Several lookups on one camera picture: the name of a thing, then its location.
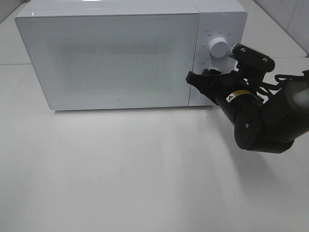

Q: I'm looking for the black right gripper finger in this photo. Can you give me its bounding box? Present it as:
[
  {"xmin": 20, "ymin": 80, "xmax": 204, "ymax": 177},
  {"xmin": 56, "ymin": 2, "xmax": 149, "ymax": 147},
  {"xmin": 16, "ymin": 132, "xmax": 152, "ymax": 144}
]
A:
[
  {"xmin": 186, "ymin": 71, "xmax": 212, "ymax": 97},
  {"xmin": 202, "ymin": 69, "xmax": 219, "ymax": 78}
]

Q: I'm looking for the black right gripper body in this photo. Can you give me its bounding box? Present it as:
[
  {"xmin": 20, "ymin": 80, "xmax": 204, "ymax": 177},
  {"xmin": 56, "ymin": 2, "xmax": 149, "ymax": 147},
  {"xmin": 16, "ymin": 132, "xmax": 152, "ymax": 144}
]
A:
[{"xmin": 207, "ymin": 71, "xmax": 261, "ymax": 114}]

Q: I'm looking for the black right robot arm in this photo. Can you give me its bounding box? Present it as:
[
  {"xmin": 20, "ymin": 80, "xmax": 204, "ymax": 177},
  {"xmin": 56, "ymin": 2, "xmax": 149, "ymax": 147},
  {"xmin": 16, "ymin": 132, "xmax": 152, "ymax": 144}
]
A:
[{"xmin": 186, "ymin": 70, "xmax": 309, "ymax": 153}]

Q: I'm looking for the white microwave oven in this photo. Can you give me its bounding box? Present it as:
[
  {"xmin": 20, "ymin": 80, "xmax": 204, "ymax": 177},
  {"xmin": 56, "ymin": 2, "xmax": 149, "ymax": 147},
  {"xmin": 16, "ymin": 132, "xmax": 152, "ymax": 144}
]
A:
[{"xmin": 15, "ymin": 0, "xmax": 247, "ymax": 107}]

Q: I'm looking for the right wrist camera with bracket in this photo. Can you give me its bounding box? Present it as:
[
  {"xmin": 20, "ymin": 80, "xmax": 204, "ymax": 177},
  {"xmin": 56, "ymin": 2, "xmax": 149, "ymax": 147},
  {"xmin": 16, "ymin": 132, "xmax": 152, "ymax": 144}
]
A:
[{"xmin": 227, "ymin": 43, "xmax": 275, "ymax": 82}]

